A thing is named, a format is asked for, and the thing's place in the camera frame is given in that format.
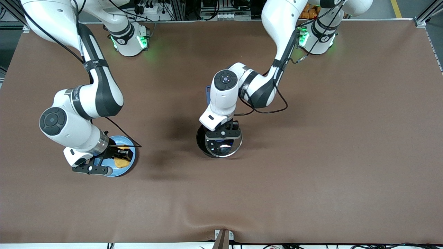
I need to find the white power strip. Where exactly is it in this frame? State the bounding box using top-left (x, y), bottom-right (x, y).
top-left (133, 0), bottom-right (164, 16)

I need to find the glass lid with blue knob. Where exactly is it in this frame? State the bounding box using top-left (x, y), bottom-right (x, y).
top-left (204, 137), bottom-right (243, 158)

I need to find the bag of orange items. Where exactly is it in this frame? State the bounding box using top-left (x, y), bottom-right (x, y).
top-left (299, 3), bottom-right (320, 20)

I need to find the black pot with blue handle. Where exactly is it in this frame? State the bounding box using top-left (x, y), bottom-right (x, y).
top-left (196, 86), bottom-right (229, 159)

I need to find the brown table mat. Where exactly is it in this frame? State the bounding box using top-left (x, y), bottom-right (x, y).
top-left (0, 21), bottom-right (443, 244)

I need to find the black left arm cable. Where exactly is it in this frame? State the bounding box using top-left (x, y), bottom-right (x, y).
top-left (234, 31), bottom-right (308, 116)

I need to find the aluminium profile post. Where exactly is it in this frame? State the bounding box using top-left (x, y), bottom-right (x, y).
top-left (167, 0), bottom-right (187, 21)

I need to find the blue round plate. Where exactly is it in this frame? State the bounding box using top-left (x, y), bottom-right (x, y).
top-left (102, 135), bottom-right (137, 177)

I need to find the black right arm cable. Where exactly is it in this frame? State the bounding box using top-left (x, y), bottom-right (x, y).
top-left (19, 0), bottom-right (142, 148)

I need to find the brown camera pole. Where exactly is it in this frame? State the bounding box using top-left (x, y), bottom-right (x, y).
top-left (212, 230), bottom-right (230, 249)

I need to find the grey metal bracket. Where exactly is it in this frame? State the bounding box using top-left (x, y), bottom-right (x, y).
top-left (214, 229), bottom-right (235, 241)

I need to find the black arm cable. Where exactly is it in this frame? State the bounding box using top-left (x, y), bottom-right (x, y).
top-left (234, 31), bottom-right (308, 116)
top-left (19, 0), bottom-right (142, 148)

